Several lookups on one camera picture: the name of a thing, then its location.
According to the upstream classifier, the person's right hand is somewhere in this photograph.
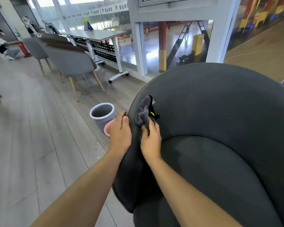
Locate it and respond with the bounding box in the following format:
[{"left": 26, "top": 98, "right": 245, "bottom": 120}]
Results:
[{"left": 140, "top": 118, "right": 162, "bottom": 163}]

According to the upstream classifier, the person's left hand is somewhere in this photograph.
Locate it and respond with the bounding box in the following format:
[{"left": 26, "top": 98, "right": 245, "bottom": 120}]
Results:
[{"left": 108, "top": 111, "right": 132, "bottom": 157}]

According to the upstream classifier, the grey cleaning cloth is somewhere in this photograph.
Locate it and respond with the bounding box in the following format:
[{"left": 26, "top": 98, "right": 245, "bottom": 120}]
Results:
[{"left": 135, "top": 95, "right": 160, "bottom": 134}]

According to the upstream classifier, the dark grey round armchair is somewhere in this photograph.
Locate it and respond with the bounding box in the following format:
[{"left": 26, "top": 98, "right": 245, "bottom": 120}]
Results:
[{"left": 112, "top": 62, "right": 284, "bottom": 227}]

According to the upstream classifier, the person's left forearm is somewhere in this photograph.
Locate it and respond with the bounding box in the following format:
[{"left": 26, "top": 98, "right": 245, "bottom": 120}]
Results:
[{"left": 30, "top": 150, "right": 126, "bottom": 227}]

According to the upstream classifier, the person's right forearm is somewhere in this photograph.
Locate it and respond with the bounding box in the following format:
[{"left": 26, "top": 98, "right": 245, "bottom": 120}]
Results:
[{"left": 145, "top": 157, "right": 242, "bottom": 227}]

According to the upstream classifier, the pink plastic basin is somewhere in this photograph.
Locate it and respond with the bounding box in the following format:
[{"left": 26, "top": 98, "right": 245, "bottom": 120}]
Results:
[{"left": 104, "top": 119, "right": 115, "bottom": 137}]

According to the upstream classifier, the grey plastic bucket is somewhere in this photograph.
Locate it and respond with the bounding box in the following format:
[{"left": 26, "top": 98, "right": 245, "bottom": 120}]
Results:
[{"left": 89, "top": 103, "right": 116, "bottom": 134}]

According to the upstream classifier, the black grille under window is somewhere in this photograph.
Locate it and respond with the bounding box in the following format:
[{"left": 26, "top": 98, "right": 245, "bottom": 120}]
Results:
[{"left": 74, "top": 37, "right": 117, "bottom": 63}]

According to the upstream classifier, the red and yellow pillar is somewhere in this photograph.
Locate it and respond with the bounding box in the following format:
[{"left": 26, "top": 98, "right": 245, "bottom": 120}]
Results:
[{"left": 158, "top": 21, "right": 168, "bottom": 73}]

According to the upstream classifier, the grey chair with wooden legs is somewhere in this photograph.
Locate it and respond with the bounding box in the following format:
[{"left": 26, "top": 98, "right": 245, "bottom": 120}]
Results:
[
  {"left": 39, "top": 37, "right": 106, "bottom": 102},
  {"left": 22, "top": 37, "right": 53, "bottom": 77}
]

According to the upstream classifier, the white folding table on wheels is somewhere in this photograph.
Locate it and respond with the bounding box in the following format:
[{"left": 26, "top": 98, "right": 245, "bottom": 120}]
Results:
[{"left": 61, "top": 29, "right": 130, "bottom": 84}]

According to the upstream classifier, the yellow sign board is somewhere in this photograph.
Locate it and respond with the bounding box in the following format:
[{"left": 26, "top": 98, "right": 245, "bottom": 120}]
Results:
[{"left": 192, "top": 34, "right": 205, "bottom": 57}]

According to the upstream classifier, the black holder with yellow items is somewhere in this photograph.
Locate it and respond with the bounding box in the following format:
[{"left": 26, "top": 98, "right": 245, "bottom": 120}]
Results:
[{"left": 82, "top": 19, "right": 94, "bottom": 32}]

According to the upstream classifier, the red fire extinguisher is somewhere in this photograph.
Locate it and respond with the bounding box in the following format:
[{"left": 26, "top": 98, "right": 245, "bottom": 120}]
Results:
[{"left": 17, "top": 42, "right": 32, "bottom": 58}]

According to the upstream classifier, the black sloped ladder frame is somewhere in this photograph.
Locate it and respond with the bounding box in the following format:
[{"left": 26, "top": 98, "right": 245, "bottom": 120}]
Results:
[{"left": 167, "top": 21, "right": 210, "bottom": 67}]

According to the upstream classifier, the white frame stand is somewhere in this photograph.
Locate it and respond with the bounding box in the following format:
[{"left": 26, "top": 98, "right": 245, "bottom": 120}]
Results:
[{"left": 22, "top": 16, "right": 42, "bottom": 37}]

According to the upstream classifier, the white window frame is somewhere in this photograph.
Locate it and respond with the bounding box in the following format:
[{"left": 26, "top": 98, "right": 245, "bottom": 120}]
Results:
[{"left": 127, "top": 0, "right": 242, "bottom": 77}]

